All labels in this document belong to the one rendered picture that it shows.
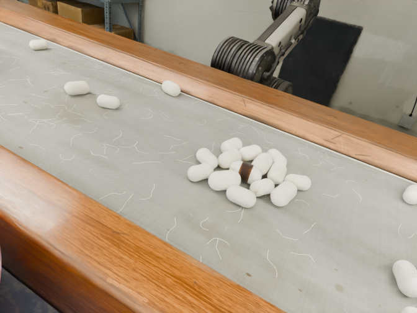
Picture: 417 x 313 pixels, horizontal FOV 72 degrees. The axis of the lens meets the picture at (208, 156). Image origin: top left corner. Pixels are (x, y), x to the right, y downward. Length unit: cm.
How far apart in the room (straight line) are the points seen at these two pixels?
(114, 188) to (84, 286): 11
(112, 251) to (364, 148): 38
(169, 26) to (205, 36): 36
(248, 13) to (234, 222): 227
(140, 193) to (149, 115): 17
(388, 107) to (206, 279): 232
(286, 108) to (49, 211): 38
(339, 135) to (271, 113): 11
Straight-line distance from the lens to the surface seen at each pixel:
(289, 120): 49
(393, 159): 50
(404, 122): 247
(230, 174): 31
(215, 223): 28
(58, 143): 38
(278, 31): 82
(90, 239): 24
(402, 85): 244
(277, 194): 31
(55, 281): 27
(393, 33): 237
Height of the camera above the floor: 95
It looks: 34 degrees down
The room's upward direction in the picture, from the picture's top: 12 degrees clockwise
